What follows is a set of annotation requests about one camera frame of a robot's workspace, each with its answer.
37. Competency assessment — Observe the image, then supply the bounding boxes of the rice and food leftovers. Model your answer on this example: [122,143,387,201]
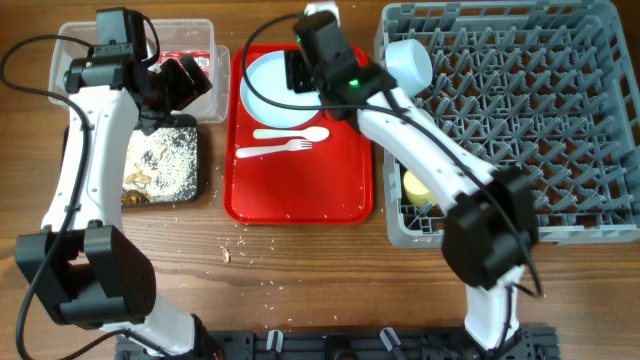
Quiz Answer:
[121,127,198,206]

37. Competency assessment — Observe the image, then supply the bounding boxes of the light blue bowl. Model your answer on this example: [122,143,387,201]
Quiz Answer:
[385,39,434,96]

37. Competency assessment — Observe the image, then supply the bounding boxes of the yellow plastic cup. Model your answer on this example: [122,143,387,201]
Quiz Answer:
[402,171,438,208]

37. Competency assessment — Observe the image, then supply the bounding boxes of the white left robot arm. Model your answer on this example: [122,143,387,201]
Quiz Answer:
[15,36,222,359]

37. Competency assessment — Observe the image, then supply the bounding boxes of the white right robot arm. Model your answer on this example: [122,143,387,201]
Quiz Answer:
[291,10,544,358]

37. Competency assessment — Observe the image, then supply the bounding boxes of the black waste tray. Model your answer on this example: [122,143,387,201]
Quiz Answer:
[62,114,201,207]

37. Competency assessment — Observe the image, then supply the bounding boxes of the clear plastic waste bin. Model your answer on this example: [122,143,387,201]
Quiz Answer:
[48,19,230,124]

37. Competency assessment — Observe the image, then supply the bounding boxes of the grey dishwasher rack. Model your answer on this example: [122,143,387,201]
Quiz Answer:
[374,1,639,245]

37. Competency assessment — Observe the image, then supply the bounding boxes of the light blue plate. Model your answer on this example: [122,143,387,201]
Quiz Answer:
[240,50,320,129]

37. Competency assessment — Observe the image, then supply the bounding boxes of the red snack wrapper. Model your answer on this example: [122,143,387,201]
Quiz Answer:
[158,50,211,75]

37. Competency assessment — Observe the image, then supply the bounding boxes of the white plastic spoon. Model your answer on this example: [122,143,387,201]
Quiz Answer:
[253,126,330,142]

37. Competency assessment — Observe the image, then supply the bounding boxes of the pink plastic fork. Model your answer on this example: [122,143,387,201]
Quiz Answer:
[236,139,312,159]

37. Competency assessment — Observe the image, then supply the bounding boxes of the red serving tray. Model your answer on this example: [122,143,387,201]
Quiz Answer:
[224,50,374,225]

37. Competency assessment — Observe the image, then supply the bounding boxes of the food scrap on table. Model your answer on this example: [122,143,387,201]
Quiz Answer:
[222,248,231,264]

